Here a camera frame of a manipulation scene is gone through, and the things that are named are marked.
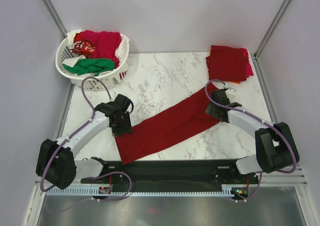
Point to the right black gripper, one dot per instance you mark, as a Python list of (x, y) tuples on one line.
[(209, 109)]

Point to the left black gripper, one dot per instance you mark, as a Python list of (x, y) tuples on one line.
[(127, 128)]

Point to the dark red t shirt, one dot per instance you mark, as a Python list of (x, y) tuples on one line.
[(166, 129)]

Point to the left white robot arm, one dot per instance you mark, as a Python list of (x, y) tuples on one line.
[(56, 160)]

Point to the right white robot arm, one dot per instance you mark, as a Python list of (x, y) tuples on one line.
[(275, 147)]

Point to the folded dark red shirt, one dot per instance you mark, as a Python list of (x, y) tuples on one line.
[(226, 63)]

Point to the white laundry basket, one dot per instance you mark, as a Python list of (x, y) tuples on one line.
[(110, 79)]

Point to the folded pink shirt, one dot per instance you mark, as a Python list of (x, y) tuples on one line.
[(249, 71)]

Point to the green shirt in basket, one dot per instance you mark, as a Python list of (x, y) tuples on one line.
[(81, 66)]

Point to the white shirt in basket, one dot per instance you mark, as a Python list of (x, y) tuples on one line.
[(120, 51)]

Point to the red printed shirt in basket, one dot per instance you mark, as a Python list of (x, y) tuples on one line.
[(82, 46)]

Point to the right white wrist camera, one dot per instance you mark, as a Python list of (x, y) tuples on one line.
[(231, 93)]

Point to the right aluminium table rail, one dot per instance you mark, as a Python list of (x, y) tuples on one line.
[(265, 90)]

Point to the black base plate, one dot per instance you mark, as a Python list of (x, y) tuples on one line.
[(172, 176)]

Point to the right aluminium frame post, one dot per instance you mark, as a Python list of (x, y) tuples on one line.
[(275, 22)]

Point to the aluminium frame post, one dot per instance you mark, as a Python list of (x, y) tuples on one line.
[(55, 17), (275, 22)]

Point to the left aluminium frame post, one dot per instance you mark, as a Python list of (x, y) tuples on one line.
[(55, 17)]

